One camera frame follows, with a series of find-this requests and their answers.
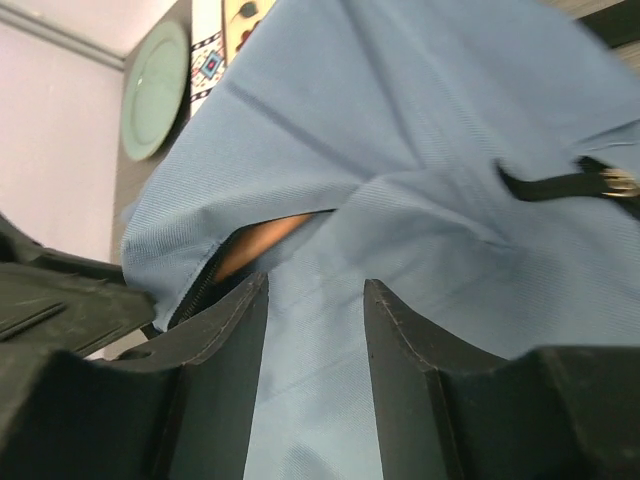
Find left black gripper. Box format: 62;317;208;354
1;217;155;356

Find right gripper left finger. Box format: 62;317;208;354
1;274;269;479

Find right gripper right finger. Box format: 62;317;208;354
364;280;639;480

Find blue student backpack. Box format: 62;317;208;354
121;1;639;479

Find green round plate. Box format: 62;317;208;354
120;20;190;161

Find white patterned placemat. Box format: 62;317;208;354
189;0;225;117

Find square floral plate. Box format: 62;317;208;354
222;0;276;66

